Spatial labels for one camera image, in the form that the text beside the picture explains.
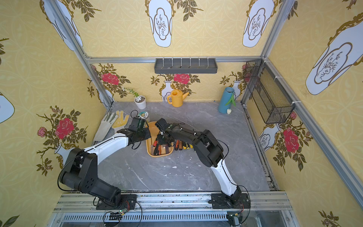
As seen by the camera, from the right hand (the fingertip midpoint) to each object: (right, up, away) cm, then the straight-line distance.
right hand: (165, 137), depth 98 cm
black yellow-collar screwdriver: (+13, -5, -5) cm, 15 cm away
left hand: (-14, +4, -5) cm, 15 cm away
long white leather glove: (-46, +7, +7) cm, 47 cm away
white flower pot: (-21, +26, +12) cm, 35 cm away
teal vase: (+42, +30, +2) cm, 52 cm away
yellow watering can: (+7, +29, +14) cm, 33 cm away
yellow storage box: (-7, -6, -6) cm, 11 cm away
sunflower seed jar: (-17, +15, +5) cm, 23 cm away
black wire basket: (+59, +23, -21) cm, 67 cm away
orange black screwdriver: (+8, -5, -3) cm, 10 cm away
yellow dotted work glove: (-35, +9, +9) cm, 38 cm away
